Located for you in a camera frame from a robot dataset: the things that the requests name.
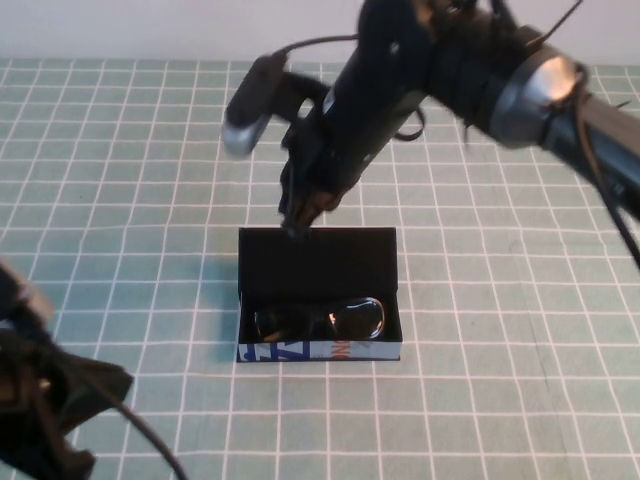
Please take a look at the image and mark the black glasses case blue print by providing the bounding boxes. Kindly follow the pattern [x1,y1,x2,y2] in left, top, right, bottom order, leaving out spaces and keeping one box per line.
[235,225,404,364]

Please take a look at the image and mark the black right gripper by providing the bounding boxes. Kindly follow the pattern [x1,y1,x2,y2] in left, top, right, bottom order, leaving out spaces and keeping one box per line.
[277,0,442,241]

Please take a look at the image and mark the black frame glasses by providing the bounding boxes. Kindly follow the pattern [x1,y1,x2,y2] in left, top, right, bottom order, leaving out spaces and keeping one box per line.
[252,294,388,345]

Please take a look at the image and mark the green checkered tablecloth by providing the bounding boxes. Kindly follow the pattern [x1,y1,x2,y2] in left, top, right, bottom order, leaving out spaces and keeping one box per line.
[0,57,640,480]

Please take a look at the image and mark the black right camera cable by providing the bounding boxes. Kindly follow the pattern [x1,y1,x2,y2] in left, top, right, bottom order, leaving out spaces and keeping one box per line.
[272,32,362,64]

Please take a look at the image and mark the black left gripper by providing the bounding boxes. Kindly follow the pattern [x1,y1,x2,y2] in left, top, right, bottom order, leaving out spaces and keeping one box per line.
[0,318,135,437]

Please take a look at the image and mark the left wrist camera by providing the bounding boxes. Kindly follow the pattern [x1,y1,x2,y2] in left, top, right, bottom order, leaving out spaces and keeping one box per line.
[0,257,57,327]

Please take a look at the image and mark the right wrist camera silver end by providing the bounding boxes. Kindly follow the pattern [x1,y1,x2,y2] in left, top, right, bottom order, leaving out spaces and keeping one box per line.
[221,52,321,159]

